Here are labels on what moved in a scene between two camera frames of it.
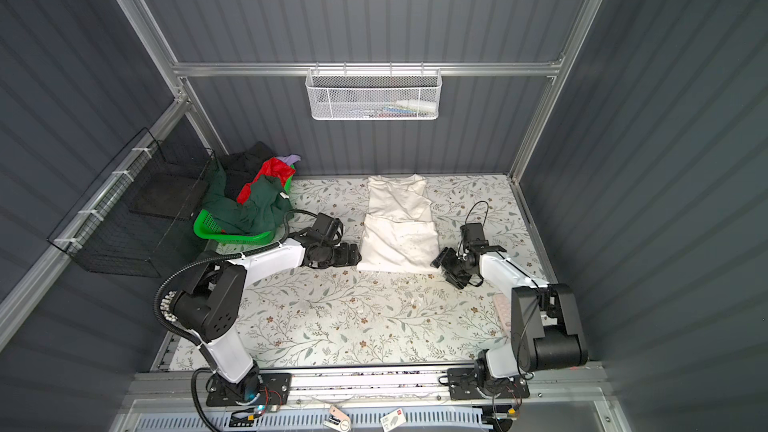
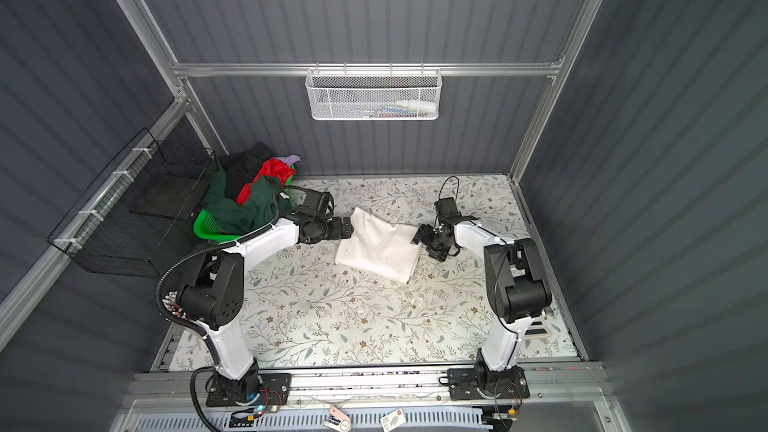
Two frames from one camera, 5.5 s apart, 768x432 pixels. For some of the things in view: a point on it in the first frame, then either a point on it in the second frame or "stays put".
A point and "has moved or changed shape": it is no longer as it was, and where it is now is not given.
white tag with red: x=393 y=420 stays put
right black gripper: x=445 y=258 to x=424 y=236
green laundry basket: x=207 y=228 stays put
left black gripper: x=348 y=258 to x=338 y=233
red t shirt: x=270 y=167 stays put
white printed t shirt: x=399 y=235 has moved or changed shape
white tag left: x=338 y=419 stays put
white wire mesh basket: x=373 y=93 stays put
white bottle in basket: x=418 y=105 stays put
